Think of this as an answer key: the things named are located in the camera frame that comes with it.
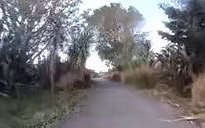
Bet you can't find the tall green tree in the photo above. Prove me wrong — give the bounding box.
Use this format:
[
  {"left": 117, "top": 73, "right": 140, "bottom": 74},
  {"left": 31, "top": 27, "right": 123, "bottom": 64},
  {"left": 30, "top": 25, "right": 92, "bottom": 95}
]
[{"left": 89, "top": 2, "right": 153, "bottom": 84}]

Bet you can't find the grass verge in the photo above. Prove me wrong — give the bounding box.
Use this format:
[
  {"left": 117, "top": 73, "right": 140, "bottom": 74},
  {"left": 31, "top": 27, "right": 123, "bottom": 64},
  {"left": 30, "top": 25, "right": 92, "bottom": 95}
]
[{"left": 0, "top": 87, "right": 88, "bottom": 128}]

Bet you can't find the row of trees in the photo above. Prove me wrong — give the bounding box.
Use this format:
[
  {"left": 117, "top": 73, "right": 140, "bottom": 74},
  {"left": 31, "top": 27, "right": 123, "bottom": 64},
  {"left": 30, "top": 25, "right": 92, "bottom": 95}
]
[{"left": 0, "top": 0, "right": 95, "bottom": 98}]

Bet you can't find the fallen pale branch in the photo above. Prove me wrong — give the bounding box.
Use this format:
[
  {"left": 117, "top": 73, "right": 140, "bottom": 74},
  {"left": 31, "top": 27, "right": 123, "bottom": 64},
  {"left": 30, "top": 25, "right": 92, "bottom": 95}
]
[{"left": 157, "top": 114, "right": 201, "bottom": 124}]

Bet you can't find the dry yellow grass bush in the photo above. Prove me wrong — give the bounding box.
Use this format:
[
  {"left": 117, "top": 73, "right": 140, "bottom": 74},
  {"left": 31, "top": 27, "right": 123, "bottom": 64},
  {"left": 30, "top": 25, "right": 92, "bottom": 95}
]
[{"left": 123, "top": 65, "right": 162, "bottom": 90}]

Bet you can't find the dark trees and flax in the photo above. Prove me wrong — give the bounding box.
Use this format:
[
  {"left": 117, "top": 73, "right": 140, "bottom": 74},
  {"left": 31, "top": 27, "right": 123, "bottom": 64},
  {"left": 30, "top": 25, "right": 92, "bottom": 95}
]
[{"left": 149, "top": 0, "right": 205, "bottom": 99}]

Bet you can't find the grey asphalt path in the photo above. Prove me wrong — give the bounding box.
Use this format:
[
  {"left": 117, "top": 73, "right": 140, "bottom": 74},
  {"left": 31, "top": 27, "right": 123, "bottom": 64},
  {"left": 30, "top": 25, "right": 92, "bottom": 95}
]
[{"left": 58, "top": 78, "right": 199, "bottom": 128}]

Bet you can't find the dry leaf-strewn verge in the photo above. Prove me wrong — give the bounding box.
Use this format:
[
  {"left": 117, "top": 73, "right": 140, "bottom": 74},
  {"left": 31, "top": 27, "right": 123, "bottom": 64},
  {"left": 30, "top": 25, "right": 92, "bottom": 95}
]
[{"left": 123, "top": 79, "right": 205, "bottom": 128}]

